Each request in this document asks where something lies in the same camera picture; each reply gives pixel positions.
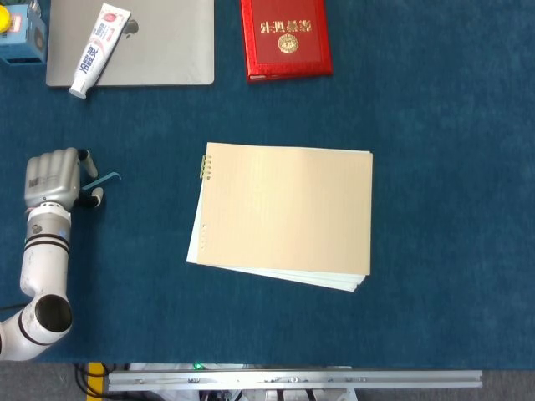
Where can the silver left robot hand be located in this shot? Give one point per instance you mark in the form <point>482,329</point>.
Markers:
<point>52,177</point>

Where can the light blue paper strip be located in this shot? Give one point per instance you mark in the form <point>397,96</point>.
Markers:
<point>100,180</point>

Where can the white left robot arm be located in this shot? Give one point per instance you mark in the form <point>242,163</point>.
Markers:
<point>37,275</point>

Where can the white toothpaste tube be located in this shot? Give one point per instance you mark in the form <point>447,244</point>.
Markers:
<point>98,52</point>

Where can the tan spiral notebook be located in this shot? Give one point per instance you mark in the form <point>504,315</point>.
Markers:
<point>284,217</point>

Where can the red certificate folder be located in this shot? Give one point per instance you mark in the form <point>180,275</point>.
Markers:
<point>286,37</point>

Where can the blue cardboard box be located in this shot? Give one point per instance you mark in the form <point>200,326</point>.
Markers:
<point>23,37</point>

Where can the grey closed laptop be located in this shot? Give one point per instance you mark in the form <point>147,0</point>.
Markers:
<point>159,50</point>

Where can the yellow ribbed cap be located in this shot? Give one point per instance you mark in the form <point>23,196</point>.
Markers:
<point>3,18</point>

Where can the yellow floor tape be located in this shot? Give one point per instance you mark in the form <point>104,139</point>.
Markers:
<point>95,379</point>

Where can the dark teal table mat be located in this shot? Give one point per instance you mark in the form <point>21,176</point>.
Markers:
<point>267,200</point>

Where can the aluminium profile rail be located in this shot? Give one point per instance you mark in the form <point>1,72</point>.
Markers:
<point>292,380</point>

